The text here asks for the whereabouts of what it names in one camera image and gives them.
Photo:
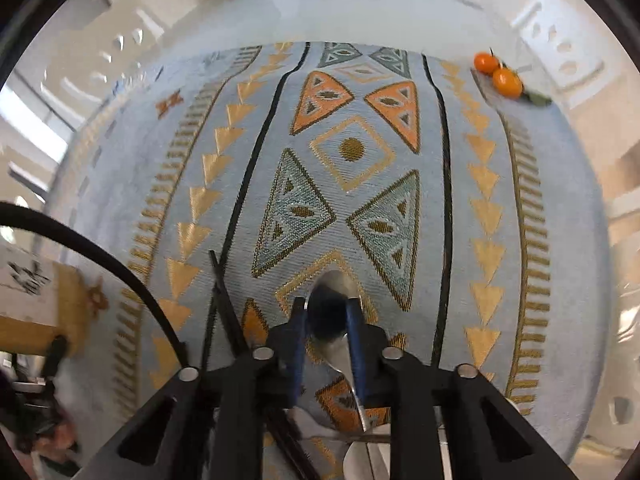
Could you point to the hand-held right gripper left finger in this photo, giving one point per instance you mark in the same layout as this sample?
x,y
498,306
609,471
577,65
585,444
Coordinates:
x,y
299,330

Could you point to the white chair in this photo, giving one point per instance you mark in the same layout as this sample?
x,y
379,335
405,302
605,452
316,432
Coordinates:
x,y
550,35
622,410

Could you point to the wooden utensil holder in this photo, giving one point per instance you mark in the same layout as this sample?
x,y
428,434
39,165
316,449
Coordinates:
x,y
30,330

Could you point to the blue patterned tablecloth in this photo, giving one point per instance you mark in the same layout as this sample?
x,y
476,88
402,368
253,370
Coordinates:
x,y
150,160

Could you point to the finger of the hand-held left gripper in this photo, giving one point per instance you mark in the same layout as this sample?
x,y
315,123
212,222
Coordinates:
x,y
56,355

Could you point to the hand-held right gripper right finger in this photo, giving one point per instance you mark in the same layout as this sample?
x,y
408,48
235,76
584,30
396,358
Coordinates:
x,y
356,345

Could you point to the metal spoon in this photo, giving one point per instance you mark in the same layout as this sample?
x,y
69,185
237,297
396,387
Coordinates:
x,y
327,310

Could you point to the small orange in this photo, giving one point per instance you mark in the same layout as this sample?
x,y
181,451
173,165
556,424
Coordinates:
x,y
486,62
507,82

